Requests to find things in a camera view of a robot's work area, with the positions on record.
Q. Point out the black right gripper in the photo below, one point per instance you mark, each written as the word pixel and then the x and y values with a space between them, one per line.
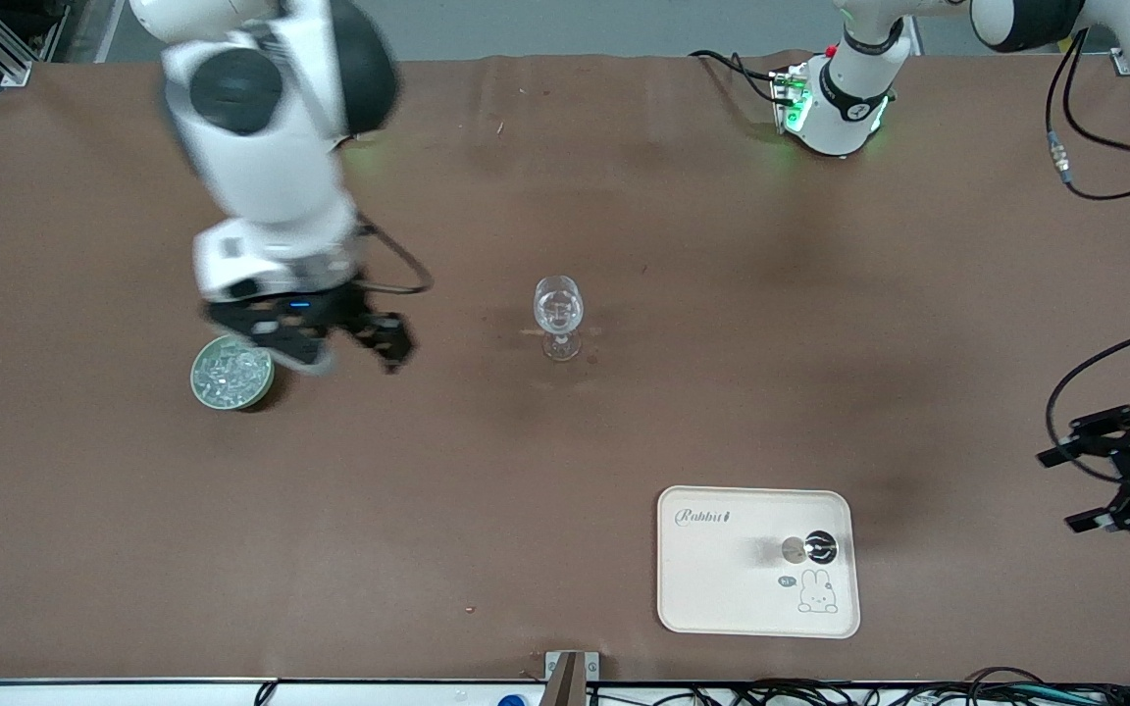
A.
pixel 341 306

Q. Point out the steel double jigger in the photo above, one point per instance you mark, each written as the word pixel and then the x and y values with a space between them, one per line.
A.
pixel 810 549

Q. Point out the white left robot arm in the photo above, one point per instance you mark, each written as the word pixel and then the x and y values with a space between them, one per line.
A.
pixel 849 98

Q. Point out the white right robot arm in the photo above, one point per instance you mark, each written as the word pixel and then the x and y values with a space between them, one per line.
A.
pixel 271 167

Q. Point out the clear ice cubes pile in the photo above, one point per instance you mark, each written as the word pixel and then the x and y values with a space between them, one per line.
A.
pixel 227 375

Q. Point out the clear wine glass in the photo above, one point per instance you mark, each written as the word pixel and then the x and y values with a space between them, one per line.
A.
pixel 558 309

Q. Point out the green round bowl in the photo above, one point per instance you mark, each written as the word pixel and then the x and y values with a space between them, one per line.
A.
pixel 200 392

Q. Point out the cream rabbit print tray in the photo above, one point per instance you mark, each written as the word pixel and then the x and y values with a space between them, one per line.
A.
pixel 722 579

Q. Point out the metal table edge bracket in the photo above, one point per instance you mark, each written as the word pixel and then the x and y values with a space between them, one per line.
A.
pixel 565 677

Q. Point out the white table edge rail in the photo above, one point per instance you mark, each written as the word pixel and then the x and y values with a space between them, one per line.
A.
pixel 84 692

